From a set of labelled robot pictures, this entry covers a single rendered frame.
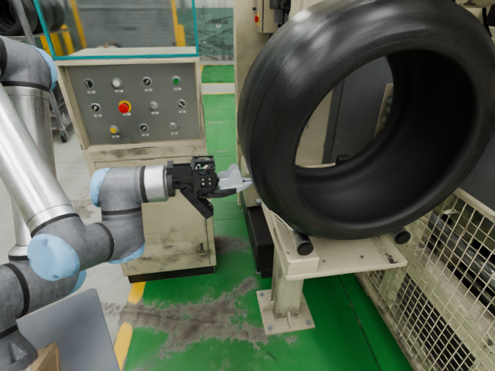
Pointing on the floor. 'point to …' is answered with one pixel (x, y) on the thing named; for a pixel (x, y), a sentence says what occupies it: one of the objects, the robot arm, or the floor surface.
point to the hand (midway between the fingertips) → (248, 184)
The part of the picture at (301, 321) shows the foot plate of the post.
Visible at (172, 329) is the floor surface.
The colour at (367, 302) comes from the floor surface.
